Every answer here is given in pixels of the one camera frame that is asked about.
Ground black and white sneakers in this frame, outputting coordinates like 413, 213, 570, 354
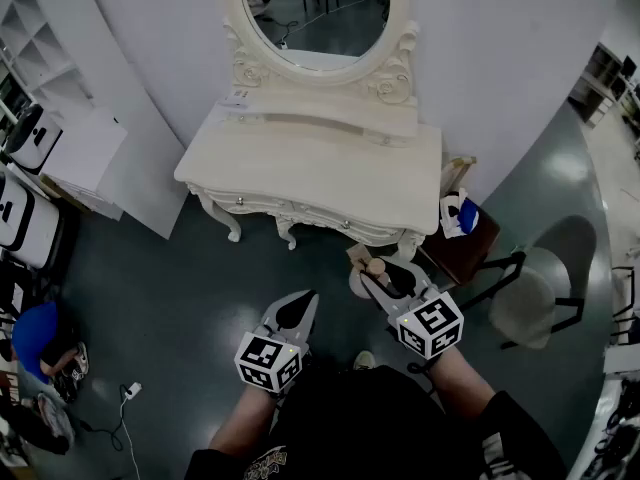
53, 341, 90, 400

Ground large white leaning board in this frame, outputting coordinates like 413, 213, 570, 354
44, 0, 192, 242

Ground blue fabric bag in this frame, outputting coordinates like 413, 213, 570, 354
10, 301, 61, 385

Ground person's right forearm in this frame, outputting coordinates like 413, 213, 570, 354
429, 342, 497, 419

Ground white chair with black frame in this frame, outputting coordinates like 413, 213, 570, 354
487, 215, 599, 352

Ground small white card box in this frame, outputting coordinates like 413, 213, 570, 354
222, 87, 252, 110

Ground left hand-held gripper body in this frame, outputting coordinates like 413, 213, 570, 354
234, 320, 312, 394

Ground white framed oval mirror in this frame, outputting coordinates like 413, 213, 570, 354
222, 0, 421, 105

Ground blue and white cloth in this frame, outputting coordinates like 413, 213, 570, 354
438, 187, 481, 239

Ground white cardboard box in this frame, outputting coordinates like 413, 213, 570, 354
42, 107, 129, 222

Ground white carved dressing table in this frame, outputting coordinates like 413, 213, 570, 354
173, 85, 444, 264

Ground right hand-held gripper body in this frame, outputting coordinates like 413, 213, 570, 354
387, 285, 464, 361

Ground person's black printed shirt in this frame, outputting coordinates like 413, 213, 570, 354
184, 362, 569, 480

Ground light wooden frame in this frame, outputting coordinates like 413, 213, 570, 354
442, 155, 477, 185

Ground black floor cable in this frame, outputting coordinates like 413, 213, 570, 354
77, 385, 132, 452

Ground brown wooden side table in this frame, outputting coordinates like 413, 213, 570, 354
417, 202, 526, 289

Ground white cubby shelf unit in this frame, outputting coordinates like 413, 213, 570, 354
0, 0, 96, 124

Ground white case with black trim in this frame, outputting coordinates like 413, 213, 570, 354
0, 175, 64, 269
2, 103, 64, 175

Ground person's left forearm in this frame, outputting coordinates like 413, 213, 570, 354
207, 382, 279, 457

